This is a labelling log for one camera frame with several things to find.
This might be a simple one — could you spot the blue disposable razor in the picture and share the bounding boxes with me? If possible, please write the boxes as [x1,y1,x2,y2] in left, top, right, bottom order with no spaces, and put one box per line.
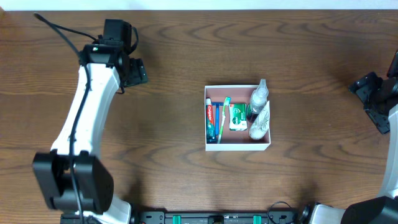
[212,102,223,128]

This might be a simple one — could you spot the green white toothbrush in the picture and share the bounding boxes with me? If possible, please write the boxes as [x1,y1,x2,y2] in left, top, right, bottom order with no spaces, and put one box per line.
[217,96,231,144]

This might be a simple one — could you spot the green white toothpaste tube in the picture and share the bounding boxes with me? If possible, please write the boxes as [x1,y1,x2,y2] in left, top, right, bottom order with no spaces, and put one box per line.
[205,98,216,143]

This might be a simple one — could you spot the green white Dettol soap pack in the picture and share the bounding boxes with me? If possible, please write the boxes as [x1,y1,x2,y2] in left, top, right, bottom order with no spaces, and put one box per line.
[229,103,248,131]

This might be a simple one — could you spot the clear pump bottle blue liquid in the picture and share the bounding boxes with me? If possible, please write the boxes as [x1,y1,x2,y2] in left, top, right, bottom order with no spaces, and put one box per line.
[246,79,269,123]

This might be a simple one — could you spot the pink cardboard box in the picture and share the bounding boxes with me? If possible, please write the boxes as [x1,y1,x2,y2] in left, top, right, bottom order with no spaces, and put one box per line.
[204,85,271,152]

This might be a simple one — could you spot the white bamboo print lotion tube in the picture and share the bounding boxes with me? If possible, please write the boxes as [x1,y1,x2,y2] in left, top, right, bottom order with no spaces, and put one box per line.
[249,102,270,140]

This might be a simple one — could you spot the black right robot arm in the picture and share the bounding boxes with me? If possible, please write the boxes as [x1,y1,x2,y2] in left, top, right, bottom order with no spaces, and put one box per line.
[298,72,397,224]

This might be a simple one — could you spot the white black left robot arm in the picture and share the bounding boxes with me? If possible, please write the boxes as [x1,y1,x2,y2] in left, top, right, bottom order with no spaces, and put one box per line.
[32,44,147,223]

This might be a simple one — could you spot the black mounting rail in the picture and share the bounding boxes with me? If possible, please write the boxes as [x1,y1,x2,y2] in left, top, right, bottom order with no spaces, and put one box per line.
[130,210,299,224]

